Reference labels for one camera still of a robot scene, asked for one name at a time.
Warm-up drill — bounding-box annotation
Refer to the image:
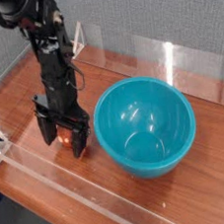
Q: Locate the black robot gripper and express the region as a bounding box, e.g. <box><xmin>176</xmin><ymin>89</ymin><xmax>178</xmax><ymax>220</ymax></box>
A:
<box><xmin>33</xmin><ymin>48</ymin><xmax>91</xmax><ymax>158</ymax></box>

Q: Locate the red and white toy mushroom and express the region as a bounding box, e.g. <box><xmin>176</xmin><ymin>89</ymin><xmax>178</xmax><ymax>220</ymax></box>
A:
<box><xmin>57</xmin><ymin>126</ymin><xmax>73</xmax><ymax>151</ymax></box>

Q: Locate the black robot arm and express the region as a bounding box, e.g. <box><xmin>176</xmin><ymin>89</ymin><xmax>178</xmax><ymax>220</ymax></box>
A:
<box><xmin>0</xmin><ymin>0</ymin><xmax>91</xmax><ymax>158</ymax></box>

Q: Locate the blue plastic bowl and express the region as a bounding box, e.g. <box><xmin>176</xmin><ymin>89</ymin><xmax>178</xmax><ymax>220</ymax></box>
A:
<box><xmin>94</xmin><ymin>76</ymin><xmax>196</xmax><ymax>179</ymax></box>

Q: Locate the clear acrylic front barrier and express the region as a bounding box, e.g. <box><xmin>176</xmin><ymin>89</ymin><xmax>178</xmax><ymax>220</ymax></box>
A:
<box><xmin>0</xmin><ymin>141</ymin><xmax>176</xmax><ymax>224</ymax></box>

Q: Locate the clear acrylic back barrier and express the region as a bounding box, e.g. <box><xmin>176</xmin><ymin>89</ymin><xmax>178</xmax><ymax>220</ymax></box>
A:
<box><xmin>44</xmin><ymin>3</ymin><xmax>224</xmax><ymax>133</ymax></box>

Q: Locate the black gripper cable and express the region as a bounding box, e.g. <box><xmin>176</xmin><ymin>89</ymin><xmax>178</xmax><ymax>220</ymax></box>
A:
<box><xmin>66</xmin><ymin>59</ymin><xmax>88</xmax><ymax>93</ymax></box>

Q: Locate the clear acrylic corner bracket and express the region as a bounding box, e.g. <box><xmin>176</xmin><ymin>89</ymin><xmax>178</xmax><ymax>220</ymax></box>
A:
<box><xmin>72</xmin><ymin>21</ymin><xmax>85</xmax><ymax>58</ymax></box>

